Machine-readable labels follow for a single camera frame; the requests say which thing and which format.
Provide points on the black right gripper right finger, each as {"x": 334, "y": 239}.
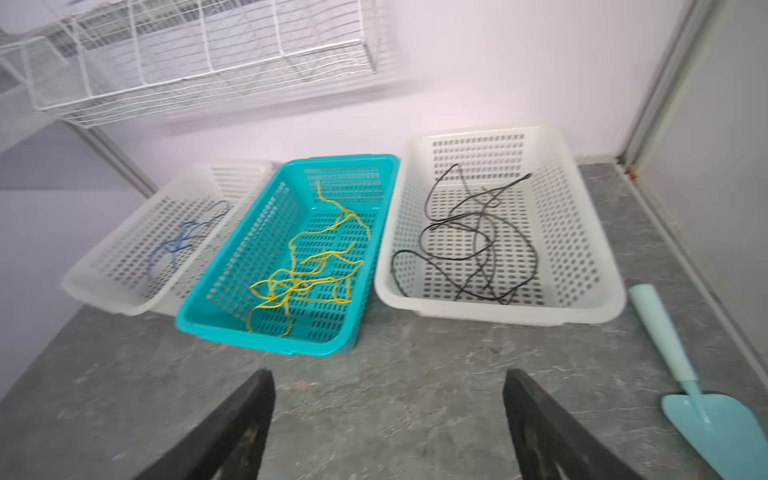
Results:
{"x": 549, "y": 442}

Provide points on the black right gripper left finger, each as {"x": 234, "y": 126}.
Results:
{"x": 229, "y": 443}

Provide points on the teal plastic basket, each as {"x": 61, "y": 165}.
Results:
{"x": 295, "y": 275}

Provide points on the white plastic basket left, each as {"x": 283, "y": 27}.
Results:
{"x": 154, "y": 259}

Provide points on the white plastic basket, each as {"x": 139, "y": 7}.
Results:
{"x": 497, "y": 226}
{"x": 154, "y": 259}

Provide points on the white plastic basket right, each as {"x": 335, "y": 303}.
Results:
{"x": 497, "y": 226}

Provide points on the mint green brush handle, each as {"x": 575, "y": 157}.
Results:
{"x": 721, "y": 429}

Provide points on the long white wire shelf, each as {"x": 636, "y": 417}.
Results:
{"x": 129, "y": 59}

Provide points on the aluminium frame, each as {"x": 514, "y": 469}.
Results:
{"x": 698, "y": 18}

